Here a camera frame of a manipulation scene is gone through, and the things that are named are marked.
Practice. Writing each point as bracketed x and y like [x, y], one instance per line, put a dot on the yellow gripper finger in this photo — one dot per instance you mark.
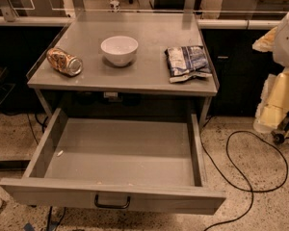
[274, 104]

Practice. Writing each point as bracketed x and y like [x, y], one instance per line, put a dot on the blue chip bag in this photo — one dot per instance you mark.
[187, 62]

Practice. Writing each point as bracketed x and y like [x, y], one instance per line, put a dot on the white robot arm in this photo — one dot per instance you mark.
[277, 42]

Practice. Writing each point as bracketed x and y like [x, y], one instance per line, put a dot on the grey open drawer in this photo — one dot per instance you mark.
[157, 161]

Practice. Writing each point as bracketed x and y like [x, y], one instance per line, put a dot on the wheeled cart base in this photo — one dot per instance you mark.
[281, 133]

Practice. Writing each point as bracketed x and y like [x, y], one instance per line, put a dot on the white ceramic bowl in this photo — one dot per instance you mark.
[119, 50]

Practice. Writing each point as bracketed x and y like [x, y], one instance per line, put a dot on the crushed soda can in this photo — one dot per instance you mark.
[64, 62]

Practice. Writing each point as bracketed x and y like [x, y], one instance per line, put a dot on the white horizontal rail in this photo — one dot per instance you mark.
[203, 23]

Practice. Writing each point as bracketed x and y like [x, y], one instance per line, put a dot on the black drawer handle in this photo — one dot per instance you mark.
[104, 202]

